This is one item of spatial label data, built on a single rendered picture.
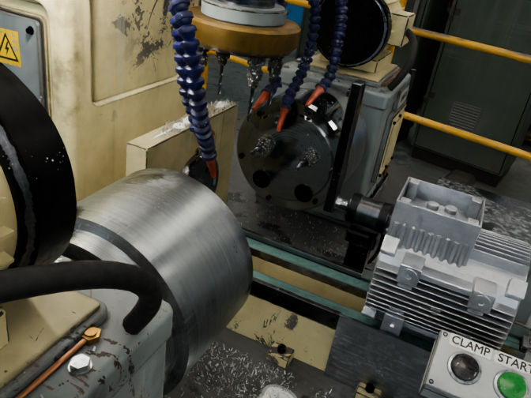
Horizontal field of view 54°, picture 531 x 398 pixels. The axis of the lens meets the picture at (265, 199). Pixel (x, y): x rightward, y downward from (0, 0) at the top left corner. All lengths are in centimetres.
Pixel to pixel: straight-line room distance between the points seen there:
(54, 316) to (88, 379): 6
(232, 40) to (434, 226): 39
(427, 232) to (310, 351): 31
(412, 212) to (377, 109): 51
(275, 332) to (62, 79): 54
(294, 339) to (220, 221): 35
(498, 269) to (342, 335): 26
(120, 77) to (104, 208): 37
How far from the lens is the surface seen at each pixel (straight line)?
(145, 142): 83
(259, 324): 96
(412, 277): 77
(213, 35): 77
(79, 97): 85
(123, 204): 62
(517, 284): 80
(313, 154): 105
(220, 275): 63
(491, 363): 66
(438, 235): 79
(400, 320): 82
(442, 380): 65
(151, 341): 47
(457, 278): 80
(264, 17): 79
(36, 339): 44
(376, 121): 126
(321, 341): 92
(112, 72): 91
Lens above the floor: 147
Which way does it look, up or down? 28 degrees down
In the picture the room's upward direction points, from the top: 9 degrees clockwise
